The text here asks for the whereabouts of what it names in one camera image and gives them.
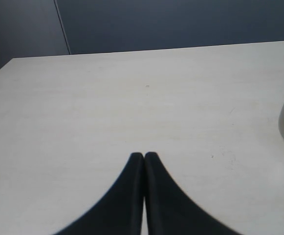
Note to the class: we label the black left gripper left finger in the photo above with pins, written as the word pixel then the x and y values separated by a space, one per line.
pixel 120 210

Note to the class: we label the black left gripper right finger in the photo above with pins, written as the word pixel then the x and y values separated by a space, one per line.
pixel 169 210

